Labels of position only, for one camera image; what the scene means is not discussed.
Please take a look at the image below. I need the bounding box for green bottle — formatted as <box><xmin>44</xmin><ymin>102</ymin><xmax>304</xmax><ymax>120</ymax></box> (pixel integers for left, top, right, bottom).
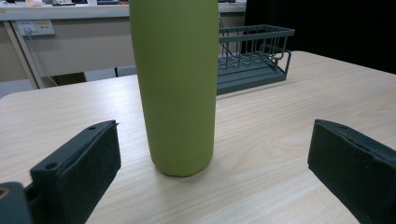
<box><xmin>128</xmin><ymin>0</ymin><xmax>219</xmax><ymax>178</ymax></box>

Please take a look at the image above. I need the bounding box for wall power socket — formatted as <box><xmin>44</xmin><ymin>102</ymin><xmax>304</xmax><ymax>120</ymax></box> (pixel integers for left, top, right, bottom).
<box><xmin>15</xmin><ymin>20</ymin><xmax>56</xmax><ymax>37</ymax></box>

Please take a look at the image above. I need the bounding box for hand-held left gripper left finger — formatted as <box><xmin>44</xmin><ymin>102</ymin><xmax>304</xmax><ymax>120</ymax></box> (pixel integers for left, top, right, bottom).
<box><xmin>24</xmin><ymin>119</ymin><xmax>122</xmax><ymax>224</ymax></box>

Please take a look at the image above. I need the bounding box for dark cable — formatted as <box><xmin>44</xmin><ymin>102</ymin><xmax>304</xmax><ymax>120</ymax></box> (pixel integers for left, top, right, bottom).
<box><xmin>219</xmin><ymin>18</ymin><xmax>237</xmax><ymax>58</ymax></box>

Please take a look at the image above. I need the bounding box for white cable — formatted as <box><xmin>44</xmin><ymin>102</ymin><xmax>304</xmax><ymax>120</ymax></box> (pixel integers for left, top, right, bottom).
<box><xmin>26</xmin><ymin>29</ymin><xmax>59</xmax><ymax>87</ymax></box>

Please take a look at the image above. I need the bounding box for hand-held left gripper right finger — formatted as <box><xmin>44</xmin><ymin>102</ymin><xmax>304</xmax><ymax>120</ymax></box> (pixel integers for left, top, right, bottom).
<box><xmin>307</xmin><ymin>119</ymin><xmax>396</xmax><ymax>224</ymax></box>

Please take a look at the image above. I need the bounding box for grey wire rack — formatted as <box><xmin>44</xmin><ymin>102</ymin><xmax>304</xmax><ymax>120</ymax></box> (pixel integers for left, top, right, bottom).
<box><xmin>216</xmin><ymin>24</ymin><xmax>296</xmax><ymax>96</ymax></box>

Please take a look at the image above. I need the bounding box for white background desk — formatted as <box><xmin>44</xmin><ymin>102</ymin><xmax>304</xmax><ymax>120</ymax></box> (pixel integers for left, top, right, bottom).
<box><xmin>0</xmin><ymin>2</ymin><xmax>247</xmax><ymax>91</ymax></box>

